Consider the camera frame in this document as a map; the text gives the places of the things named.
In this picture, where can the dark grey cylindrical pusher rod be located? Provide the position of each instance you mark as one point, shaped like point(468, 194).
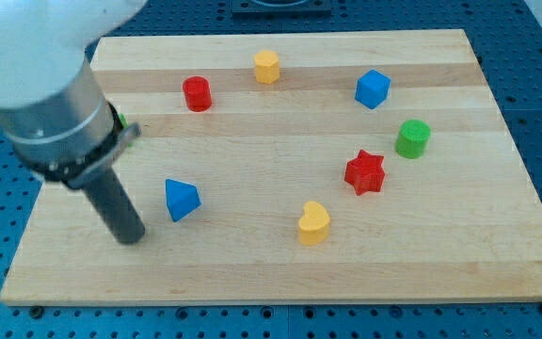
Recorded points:
point(113, 205)

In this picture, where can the green star block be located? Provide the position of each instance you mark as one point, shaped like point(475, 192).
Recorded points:
point(124, 124)

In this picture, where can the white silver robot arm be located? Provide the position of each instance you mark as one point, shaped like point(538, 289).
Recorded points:
point(52, 108)

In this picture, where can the red star block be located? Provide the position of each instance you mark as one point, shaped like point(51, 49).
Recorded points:
point(365, 172)

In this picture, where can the blue triangle block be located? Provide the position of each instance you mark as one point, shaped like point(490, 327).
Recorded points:
point(182, 198)

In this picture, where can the red cylinder block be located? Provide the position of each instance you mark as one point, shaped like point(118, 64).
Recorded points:
point(197, 93)

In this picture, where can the yellow hexagon block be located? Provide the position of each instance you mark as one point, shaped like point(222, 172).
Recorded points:
point(266, 67)

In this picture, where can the yellow heart block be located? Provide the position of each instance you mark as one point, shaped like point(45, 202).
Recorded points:
point(314, 224)

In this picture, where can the wooden board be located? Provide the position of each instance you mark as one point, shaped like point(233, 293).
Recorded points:
point(461, 223)

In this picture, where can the blue cube block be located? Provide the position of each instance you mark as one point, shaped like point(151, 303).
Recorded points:
point(372, 89)

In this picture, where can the green cylinder block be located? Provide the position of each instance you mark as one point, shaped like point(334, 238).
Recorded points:
point(412, 139)

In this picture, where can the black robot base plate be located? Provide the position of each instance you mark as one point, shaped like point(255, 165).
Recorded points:
point(279, 7)

